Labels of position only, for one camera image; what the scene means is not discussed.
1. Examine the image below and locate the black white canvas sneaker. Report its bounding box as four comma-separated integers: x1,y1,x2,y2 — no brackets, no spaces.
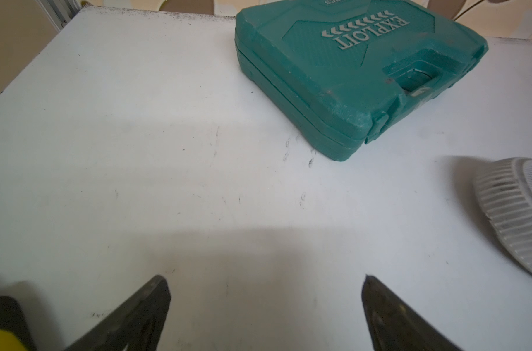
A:
473,157,532,275

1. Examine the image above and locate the green plastic tool case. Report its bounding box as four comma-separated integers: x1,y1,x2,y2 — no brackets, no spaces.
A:
235,1,488,162

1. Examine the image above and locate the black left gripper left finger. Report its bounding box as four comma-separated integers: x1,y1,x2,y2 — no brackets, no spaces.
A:
67,275,171,350

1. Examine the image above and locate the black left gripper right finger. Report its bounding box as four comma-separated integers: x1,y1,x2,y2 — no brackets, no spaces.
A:
361,275,459,350

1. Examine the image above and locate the yellow black work glove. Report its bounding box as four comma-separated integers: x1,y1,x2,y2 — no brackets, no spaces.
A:
0,296,37,351

